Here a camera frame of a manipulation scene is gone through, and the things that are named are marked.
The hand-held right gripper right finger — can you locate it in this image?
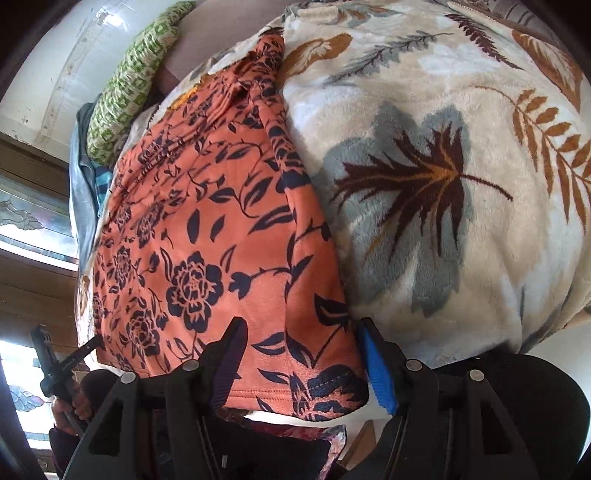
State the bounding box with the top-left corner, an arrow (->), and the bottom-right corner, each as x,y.
355,318 -> 541,480

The green checked pillow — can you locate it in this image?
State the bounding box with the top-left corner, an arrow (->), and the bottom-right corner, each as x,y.
85,0 -> 197,164

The person's left forearm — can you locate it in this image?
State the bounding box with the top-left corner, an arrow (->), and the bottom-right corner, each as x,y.
48,425 -> 88,480

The brown sofa backrest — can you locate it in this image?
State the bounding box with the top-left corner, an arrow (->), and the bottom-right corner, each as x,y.
157,0 -> 296,93

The person's left hand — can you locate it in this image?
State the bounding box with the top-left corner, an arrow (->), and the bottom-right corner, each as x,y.
51,392 -> 94,435

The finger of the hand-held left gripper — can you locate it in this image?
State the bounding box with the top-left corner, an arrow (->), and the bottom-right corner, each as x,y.
58,336 -> 103,370
30,325 -> 63,398

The blue knit sweater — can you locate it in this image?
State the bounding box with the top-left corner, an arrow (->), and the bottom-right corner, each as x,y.
69,104 -> 109,273

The red patterned cloth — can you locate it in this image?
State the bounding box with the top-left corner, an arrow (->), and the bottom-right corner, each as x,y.
259,421 -> 348,464

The blue striped knit garment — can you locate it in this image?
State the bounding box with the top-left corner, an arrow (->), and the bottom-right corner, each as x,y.
95,165 -> 112,217

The wooden door with glass panel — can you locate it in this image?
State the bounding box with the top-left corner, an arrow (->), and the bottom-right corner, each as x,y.
0,131 -> 90,480

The orange floral garment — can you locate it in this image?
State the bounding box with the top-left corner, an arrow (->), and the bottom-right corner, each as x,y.
90,34 -> 370,423

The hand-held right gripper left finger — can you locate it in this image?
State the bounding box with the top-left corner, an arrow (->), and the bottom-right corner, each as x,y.
62,316 -> 252,480

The leaf print fleece blanket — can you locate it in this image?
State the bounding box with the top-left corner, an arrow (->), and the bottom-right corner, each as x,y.
76,0 -> 591,370

